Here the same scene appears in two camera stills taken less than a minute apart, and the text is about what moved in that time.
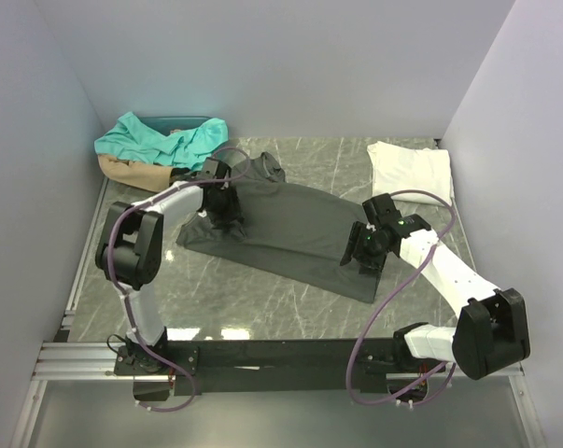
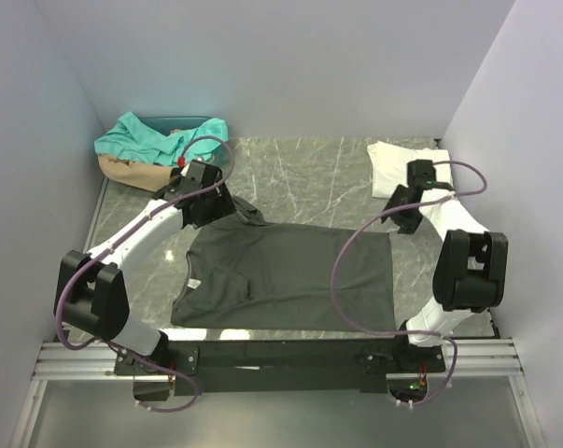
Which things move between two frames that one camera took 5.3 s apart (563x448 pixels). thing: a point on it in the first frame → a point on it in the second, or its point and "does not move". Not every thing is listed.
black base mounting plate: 276,366 does not move
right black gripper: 354,250 → 407,226
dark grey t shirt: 292,229 → 249,273
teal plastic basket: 165,124 does not move
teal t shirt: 191,147 does not move
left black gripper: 233,212 does not move
